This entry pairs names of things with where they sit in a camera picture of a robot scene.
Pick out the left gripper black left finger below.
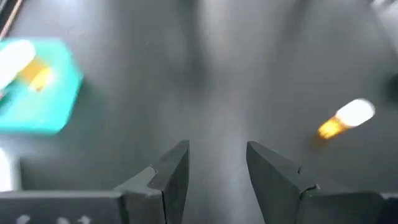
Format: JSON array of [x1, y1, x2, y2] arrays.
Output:
[[114, 139, 190, 224]]

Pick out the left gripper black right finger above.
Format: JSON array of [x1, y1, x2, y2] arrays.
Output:
[[246, 141, 387, 224]]

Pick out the amber pill bottle white cap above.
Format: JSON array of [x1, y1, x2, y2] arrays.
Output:
[[316, 97, 376, 140], [0, 39, 54, 93]]

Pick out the teal translucent plastic bin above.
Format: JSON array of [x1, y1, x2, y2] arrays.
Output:
[[0, 36, 85, 136]]

